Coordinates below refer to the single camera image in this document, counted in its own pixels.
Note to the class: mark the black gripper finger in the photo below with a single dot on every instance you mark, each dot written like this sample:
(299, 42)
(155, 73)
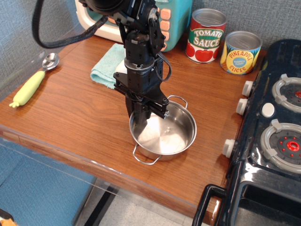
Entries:
(142, 114)
(130, 103)

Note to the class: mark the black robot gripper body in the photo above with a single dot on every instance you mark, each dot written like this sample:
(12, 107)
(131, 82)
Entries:
(144, 84)

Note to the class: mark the stainless steel pan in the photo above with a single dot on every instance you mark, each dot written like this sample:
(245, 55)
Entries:
(164, 139)

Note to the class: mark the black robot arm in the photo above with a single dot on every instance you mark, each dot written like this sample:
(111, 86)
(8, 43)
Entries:
(138, 22)

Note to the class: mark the white brown toy mushroom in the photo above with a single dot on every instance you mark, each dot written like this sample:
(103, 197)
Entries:
(121, 68)

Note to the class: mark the teal folded cloth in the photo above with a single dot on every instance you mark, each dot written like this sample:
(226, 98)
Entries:
(104, 70)

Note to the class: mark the teal cream toy microwave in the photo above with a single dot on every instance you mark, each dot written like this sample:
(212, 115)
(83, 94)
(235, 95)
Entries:
(174, 20)

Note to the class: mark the tomato sauce can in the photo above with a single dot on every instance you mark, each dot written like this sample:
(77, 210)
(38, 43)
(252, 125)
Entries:
(206, 32)

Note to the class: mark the pineapple slices can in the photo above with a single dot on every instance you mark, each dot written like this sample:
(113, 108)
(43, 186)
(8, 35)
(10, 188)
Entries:
(240, 52)

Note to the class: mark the black toy stove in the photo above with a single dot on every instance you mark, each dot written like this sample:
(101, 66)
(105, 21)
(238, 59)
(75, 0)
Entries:
(264, 175)

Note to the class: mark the orange object at corner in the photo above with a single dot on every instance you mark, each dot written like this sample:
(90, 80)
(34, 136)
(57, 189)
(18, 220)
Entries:
(8, 222)

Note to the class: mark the green handled metal spoon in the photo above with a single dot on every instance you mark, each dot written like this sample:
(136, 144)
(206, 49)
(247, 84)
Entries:
(29, 88)

